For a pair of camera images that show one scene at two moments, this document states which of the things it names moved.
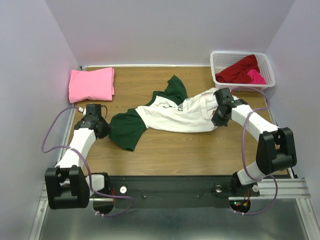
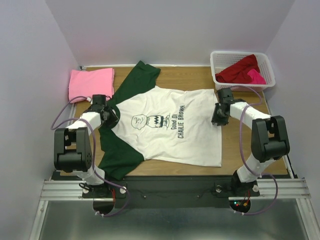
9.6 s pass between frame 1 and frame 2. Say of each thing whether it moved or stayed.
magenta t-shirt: stayed
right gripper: stayed
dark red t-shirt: stayed
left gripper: moved
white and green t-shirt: moved
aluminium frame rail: stayed
